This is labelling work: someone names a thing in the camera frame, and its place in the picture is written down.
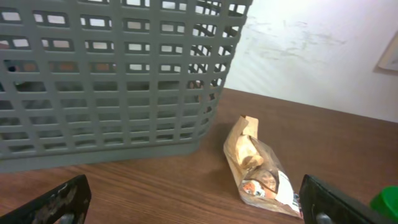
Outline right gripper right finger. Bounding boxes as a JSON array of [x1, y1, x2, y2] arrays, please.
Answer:
[[299, 174, 397, 224]]

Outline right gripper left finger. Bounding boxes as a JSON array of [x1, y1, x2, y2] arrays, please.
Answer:
[[1, 174, 91, 224]]

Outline grey plastic shopping basket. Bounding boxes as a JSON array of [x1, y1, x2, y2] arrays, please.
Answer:
[[1, 0, 251, 172]]

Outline beige snack bag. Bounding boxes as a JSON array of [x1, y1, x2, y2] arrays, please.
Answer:
[[223, 115, 303, 219]]

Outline green lid glass jar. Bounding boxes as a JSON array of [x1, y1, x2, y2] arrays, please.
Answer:
[[369, 185, 397, 221]]

